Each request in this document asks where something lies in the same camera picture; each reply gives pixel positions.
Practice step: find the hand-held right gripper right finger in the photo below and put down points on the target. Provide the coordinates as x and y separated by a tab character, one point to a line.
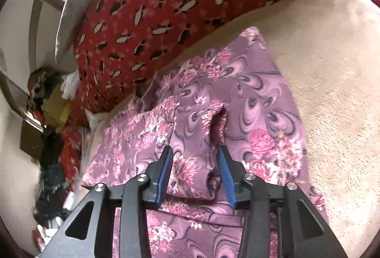
225	179

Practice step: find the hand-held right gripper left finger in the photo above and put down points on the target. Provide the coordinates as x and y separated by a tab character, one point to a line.
164	176

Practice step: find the purple floral garment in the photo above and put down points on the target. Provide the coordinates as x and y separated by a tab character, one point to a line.
252	91

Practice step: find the dark clothes heap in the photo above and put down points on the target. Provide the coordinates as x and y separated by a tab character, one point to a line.
50	163

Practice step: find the yellow cardboard box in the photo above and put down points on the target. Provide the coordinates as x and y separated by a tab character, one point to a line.
58	108

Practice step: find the white plastic bag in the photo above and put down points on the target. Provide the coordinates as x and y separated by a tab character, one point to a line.
69	85

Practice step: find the beige fleece blanket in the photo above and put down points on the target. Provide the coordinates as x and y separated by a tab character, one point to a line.
341	82

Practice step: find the grey pillow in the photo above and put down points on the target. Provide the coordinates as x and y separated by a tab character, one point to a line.
71	17

